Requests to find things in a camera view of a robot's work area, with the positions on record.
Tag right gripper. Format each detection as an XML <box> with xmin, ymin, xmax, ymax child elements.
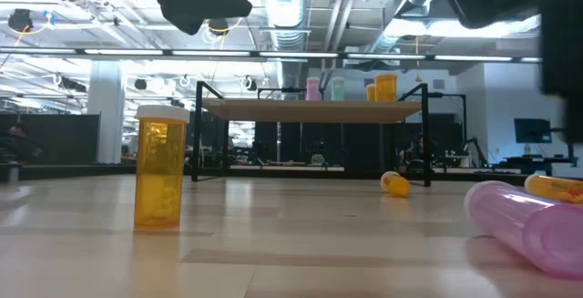
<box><xmin>539</xmin><ymin>0</ymin><xmax>583</xmax><ymax>146</ymax></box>

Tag small orange medicine bottle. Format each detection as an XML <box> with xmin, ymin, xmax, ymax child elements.
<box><xmin>523</xmin><ymin>173</ymin><xmax>583</xmax><ymax>206</ymax></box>
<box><xmin>379</xmin><ymin>170</ymin><xmax>412</xmax><ymax>199</ymax></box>

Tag pink medicine bottle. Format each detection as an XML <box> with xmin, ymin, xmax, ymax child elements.
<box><xmin>463</xmin><ymin>180</ymin><xmax>583</xmax><ymax>282</ymax></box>
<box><xmin>305</xmin><ymin>76</ymin><xmax>322</xmax><ymax>102</ymax></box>

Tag green medicine bottle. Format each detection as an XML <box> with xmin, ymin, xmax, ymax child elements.
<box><xmin>330</xmin><ymin>76</ymin><xmax>346</xmax><ymax>102</ymax></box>

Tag wooden shelf black legs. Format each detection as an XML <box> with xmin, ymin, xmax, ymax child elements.
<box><xmin>190</xmin><ymin>80</ymin><xmax>432</xmax><ymax>188</ymax></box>

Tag black ceiling device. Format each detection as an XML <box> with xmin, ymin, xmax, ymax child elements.
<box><xmin>208</xmin><ymin>17</ymin><xmax>230</xmax><ymax>36</ymax></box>
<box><xmin>7</xmin><ymin>8</ymin><xmax>34</xmax><ymax>34</ymax></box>

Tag black computer monitor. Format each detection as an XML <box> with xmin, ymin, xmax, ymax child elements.
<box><xmin>513</xmin><ymin>117</ymin><xmax>553</xmax><ymax>145</ymax></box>

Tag long ceiling light strip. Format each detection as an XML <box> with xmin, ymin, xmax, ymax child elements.
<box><xmin>0</xmin><ymin>46</ymin><xmax>543</xmax><ymax>63</ymax></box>

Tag black desk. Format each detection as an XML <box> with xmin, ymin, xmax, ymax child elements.
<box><xmin>489</xmin><ymin>127</ymin><xmax>580</xmax><ymax>177</ymax></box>

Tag white square column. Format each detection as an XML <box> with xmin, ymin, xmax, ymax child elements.
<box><xmin>87</xmin><ymin>59</ymin><xmax>125</xmax><ymax>165</ymax></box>

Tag person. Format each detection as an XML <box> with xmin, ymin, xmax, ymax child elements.
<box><xmin>0</xmin><ymin>123</ymin><xmax>46</xmax><ymax>166</ymax></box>

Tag black partition wall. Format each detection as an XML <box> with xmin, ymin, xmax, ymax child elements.
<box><xmin>0</xmin><ymin>112</ymin><xmax>102</xmax><ymax>168</ymax></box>

